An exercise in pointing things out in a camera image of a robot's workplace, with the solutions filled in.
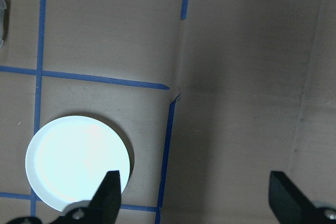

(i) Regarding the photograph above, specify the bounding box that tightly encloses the white round plate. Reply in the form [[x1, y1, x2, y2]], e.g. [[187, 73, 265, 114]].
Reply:
[[25, 115, 131, 213]]

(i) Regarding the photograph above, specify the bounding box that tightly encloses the clear plastic egg carton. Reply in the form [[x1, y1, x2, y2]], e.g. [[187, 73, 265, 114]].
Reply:
[[0, 0, 7, 48]]

